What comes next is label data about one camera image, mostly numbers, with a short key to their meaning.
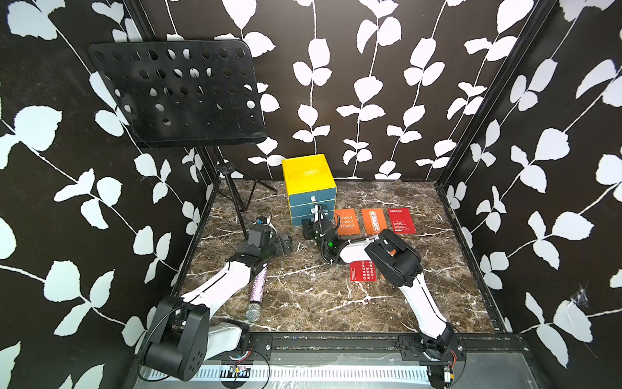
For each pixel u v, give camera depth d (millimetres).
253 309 780
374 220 1059
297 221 989
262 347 734
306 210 963
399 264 580
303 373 701
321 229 779
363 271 903
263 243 691
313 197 903
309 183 913
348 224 1043
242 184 1187
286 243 803
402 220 1047
